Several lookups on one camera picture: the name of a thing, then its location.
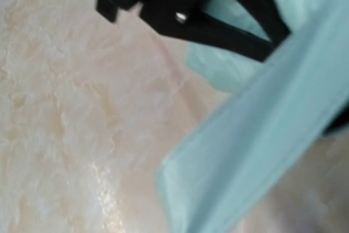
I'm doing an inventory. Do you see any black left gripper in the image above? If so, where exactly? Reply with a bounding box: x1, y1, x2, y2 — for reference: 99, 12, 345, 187
95, 0, 290, 62

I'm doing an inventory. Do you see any mint green black umbrella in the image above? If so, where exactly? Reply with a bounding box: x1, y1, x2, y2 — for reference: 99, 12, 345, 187
158, 0, 348, 232

